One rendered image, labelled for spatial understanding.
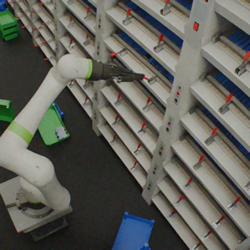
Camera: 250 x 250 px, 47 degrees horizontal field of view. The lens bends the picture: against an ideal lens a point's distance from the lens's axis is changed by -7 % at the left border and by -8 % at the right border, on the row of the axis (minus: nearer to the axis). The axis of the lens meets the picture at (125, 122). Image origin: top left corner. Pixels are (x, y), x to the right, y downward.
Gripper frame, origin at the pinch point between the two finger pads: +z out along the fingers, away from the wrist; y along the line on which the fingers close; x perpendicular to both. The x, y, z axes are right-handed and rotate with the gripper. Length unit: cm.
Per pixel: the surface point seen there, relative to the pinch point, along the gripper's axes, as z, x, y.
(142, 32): 1.3, 17.4, -14.8
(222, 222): 43, -40, 63
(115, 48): 2.3, -2.1, -34.5
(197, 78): 9.8, 17.6, 25.0
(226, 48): 7.4, 36.5, 32.8
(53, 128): -4, -93, -69
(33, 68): -9, -89, -154
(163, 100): 11.7, -4.7, 10.3
